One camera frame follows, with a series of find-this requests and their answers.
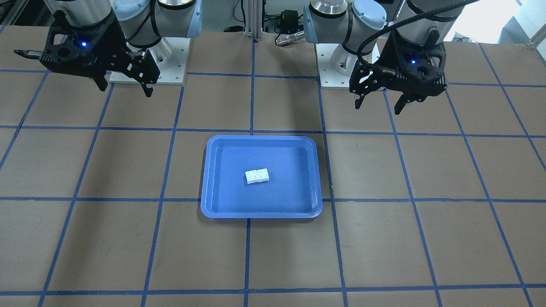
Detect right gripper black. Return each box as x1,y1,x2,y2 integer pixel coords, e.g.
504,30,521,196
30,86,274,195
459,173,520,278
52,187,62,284
41,11,160,98

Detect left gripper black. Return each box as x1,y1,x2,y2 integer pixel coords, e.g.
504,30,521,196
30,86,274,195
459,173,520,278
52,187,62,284
349,32,448,115

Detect white block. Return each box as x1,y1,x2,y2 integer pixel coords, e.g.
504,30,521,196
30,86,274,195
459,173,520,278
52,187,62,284
244,170,260,184
257,168,270,182

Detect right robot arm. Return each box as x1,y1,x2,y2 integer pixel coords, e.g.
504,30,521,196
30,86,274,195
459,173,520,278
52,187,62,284
18,0,202,97

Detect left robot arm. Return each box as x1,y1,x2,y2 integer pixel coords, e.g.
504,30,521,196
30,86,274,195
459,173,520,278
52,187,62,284
303,0,470,115

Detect blue plastic tray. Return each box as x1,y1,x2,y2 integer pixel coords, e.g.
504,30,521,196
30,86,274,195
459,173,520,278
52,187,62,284
200,135,322,218

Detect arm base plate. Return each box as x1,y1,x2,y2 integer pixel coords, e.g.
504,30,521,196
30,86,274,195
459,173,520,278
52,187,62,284
148,37,191,85
315,43,357,90

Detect aluminium frame post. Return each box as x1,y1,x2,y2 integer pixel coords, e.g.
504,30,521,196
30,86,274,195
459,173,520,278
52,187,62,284
241,0,264,41

